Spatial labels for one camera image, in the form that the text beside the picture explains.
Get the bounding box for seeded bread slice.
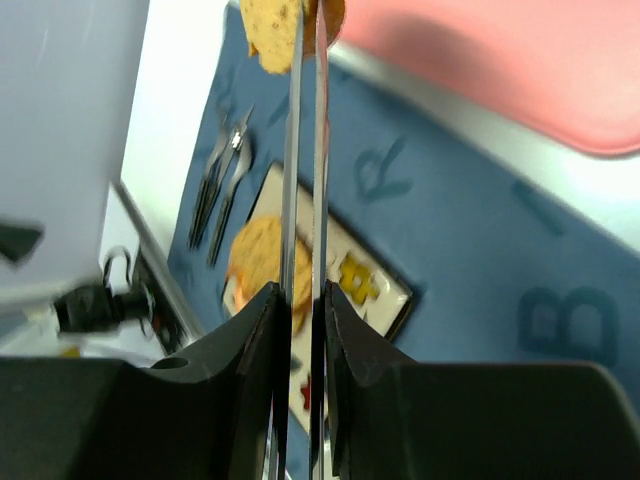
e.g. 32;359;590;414
227;214;313;311

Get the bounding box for seeded bread sandwich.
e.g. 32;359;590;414
240;0;346;74

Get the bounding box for orange glazed bagel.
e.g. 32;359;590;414
222;276;312;337

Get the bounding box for blue letter-print placemat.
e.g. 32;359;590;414
168;6;639;414

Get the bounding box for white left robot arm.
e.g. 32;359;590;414
1;1;149;307

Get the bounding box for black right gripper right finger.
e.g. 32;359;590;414
321;282;639;479

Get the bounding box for silver table knife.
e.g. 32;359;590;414
195;106;254;248

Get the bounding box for square floral ceramic plate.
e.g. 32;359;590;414
239;163;412;431

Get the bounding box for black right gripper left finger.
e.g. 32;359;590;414
1;283;290;479

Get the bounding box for silver fork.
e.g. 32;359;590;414
188;106;228;249

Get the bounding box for metal kitchen tongs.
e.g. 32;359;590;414
280;1;333;479

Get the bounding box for pink plastic tray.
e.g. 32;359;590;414
340;0;639;156

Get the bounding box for silver spoon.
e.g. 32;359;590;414
207;130;253;267

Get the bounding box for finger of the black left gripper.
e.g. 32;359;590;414
0;222;45;265

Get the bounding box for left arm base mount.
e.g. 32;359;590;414
132;244;203;355

